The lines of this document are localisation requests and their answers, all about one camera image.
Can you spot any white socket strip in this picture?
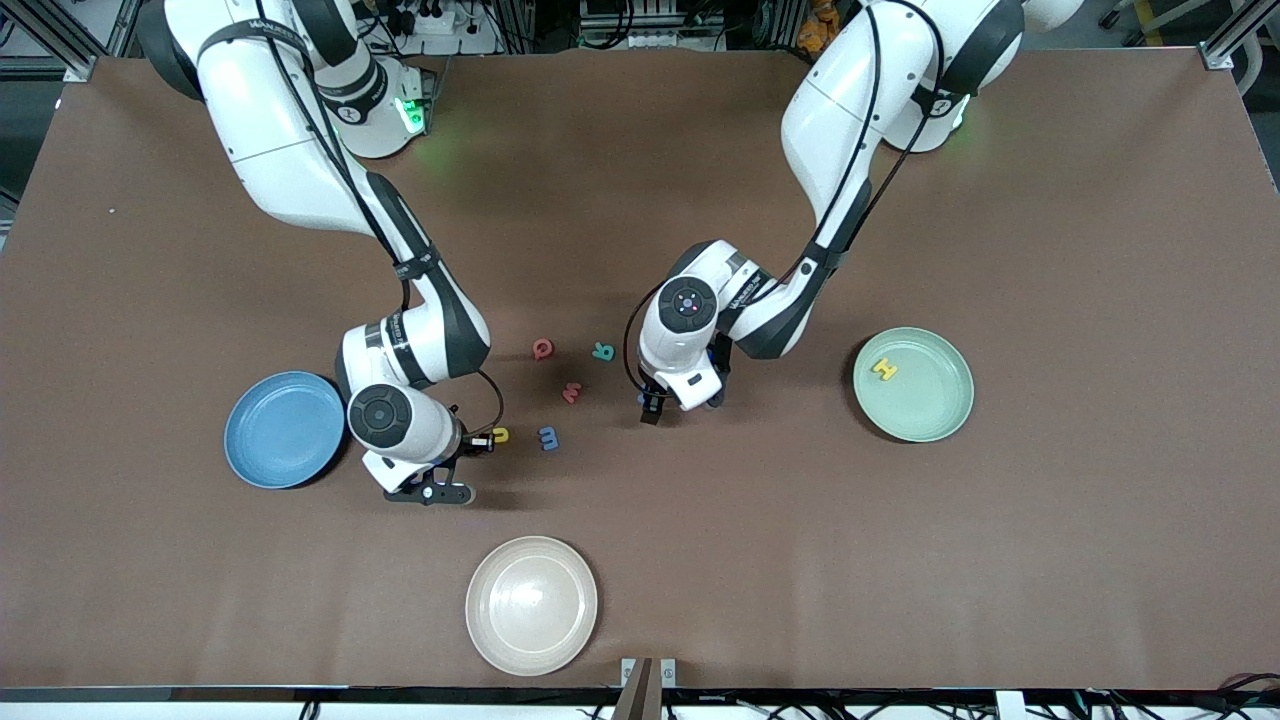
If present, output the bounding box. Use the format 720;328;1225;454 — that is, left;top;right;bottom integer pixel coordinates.
600;28;693;51

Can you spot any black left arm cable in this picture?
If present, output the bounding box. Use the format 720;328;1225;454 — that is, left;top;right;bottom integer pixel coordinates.
624;0;951;399

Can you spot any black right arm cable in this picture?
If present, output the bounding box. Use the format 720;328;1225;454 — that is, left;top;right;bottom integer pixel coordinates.
255;0;506;441

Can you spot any pile of orange items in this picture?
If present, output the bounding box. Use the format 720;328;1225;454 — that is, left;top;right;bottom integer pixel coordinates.
797;0;843;53

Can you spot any beige plate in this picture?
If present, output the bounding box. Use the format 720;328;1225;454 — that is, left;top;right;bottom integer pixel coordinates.
465;536;599;677

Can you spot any blue plate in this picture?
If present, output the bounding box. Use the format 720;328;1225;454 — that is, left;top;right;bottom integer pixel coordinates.
224;371;351;490

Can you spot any green plate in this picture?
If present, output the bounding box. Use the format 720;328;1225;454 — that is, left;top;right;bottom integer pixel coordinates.
853;327;975;443

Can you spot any camera mount post with brackets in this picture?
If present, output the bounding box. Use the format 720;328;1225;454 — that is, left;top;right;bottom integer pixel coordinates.
620;657;678;720

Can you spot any white power strip with plugs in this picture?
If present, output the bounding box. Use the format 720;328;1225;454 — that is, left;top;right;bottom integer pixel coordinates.
385;0;471;36

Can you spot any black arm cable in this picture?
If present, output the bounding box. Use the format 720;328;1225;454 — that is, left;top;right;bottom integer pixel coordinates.
624;0;951;399
255;0;506;441

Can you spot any aluminium frame bar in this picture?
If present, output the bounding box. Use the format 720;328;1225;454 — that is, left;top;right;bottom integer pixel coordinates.
1200;0;1280;96
0;0;141;83

